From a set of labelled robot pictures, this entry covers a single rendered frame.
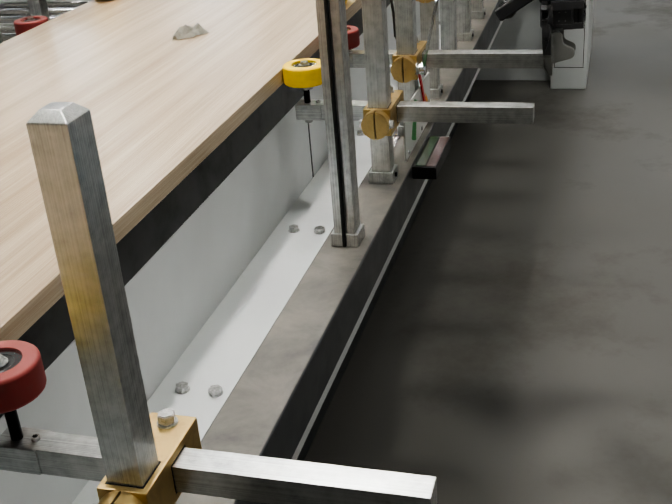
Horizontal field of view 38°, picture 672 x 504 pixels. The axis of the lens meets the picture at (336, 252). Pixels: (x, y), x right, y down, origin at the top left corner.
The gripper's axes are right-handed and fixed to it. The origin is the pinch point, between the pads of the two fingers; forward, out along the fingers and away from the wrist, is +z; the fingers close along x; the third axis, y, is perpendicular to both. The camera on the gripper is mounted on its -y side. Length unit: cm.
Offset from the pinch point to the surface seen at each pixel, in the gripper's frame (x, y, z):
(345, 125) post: -57, -25, -9
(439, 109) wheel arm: -26.5, -16.7, -0.8
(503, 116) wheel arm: -26.5, -5.4, 0.6
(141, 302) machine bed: -88, -47, 5
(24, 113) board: -53, -83, -10
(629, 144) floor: 179, 18, 84
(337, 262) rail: -63, -27, 12
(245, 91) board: -40, -48, -9
